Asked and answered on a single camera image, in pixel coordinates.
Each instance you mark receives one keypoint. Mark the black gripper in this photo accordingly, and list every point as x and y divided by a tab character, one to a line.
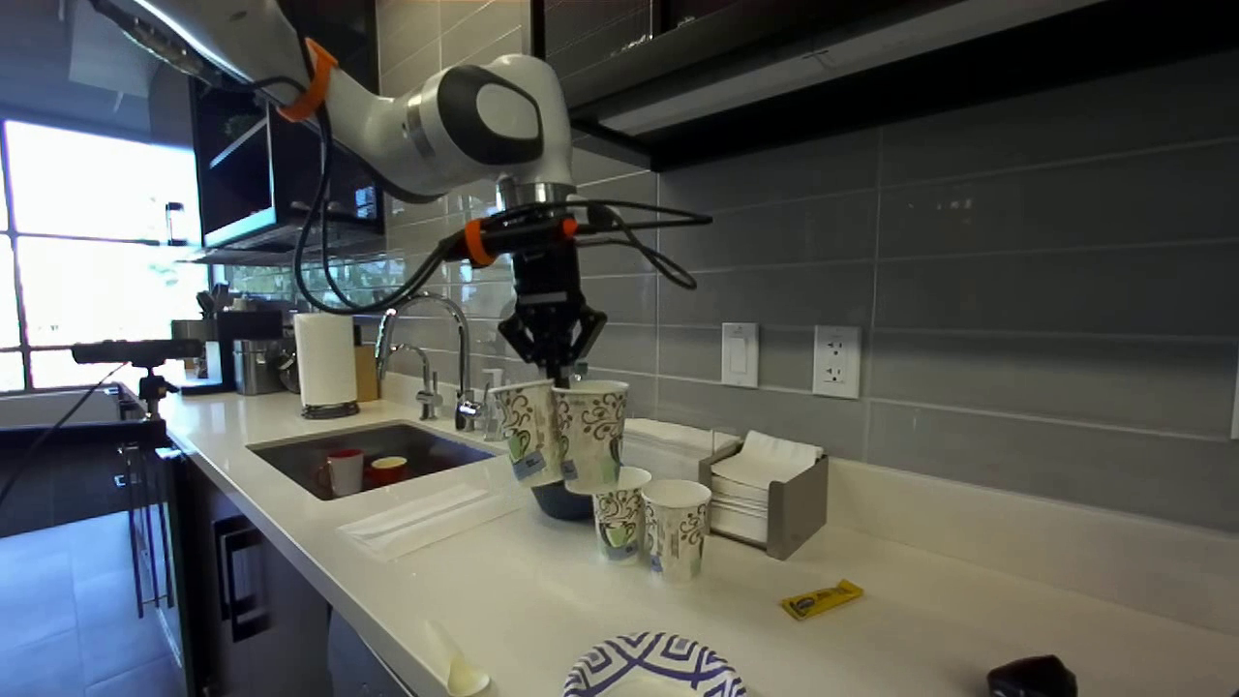
546	280

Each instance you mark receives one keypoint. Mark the patterned paper coffee cup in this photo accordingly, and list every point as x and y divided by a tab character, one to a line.
674	527
620	511
590	433
528	431

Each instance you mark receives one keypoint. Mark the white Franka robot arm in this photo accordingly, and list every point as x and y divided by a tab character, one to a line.
388	130

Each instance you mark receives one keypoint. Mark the black coffee machine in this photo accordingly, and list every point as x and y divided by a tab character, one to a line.
238	336

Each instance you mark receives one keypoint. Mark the chrome gooseneck faucet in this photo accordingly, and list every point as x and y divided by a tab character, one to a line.
457	355

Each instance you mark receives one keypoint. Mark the steel kitchen sink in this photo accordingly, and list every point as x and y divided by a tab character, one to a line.
430	449

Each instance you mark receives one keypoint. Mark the wooden board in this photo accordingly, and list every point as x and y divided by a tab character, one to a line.
371	373

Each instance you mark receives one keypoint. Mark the white paper towel roll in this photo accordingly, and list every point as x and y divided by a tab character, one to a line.
322	361

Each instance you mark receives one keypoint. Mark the red cup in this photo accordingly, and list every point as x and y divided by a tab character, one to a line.
345	468

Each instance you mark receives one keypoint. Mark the gray napkin holder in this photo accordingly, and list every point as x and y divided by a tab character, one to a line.
801	511

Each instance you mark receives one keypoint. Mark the blue patterned small bowl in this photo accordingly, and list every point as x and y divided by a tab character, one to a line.
652	666

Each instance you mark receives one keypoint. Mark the yellow sachet packet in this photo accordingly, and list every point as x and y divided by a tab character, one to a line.
821	597

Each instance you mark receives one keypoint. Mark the dark lower cabinet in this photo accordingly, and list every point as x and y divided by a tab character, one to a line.
246	583

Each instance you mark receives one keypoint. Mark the dark cabinet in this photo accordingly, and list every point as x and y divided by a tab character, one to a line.
904	77
246	583

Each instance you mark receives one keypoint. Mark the dark upper cabinet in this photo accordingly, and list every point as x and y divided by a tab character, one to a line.
904	77

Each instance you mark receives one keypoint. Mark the black side table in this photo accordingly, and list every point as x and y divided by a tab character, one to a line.
62	449

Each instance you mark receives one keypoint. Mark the small black object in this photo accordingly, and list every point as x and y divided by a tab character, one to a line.
1033	673

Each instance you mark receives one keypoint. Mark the black orange wrist camera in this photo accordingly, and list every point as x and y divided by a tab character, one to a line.
528	232

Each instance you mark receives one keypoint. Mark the white wall switch plate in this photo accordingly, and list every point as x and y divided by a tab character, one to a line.
737	355

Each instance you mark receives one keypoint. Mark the white wall outlet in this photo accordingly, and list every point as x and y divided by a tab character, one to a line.
837	361

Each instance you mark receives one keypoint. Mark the black wall shelf unit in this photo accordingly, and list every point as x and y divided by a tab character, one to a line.
291	179

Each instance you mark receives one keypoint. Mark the black camera on tripod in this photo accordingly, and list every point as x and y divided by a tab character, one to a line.
131	348

